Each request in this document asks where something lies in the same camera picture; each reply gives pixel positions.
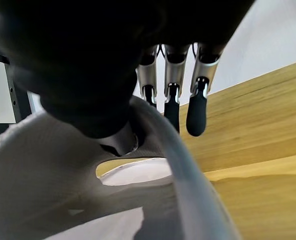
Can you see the black metal shoe rack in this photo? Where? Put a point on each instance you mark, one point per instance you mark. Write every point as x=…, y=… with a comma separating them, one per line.
x=14, y=90

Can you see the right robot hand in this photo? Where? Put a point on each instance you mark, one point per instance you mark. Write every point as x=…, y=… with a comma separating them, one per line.
x=88, y=62

